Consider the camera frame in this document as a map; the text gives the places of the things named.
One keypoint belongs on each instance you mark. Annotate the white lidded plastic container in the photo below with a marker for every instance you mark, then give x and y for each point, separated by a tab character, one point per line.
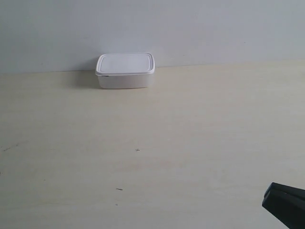
125	70

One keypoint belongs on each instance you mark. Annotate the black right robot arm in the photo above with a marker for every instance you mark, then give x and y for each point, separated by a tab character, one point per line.
287	204

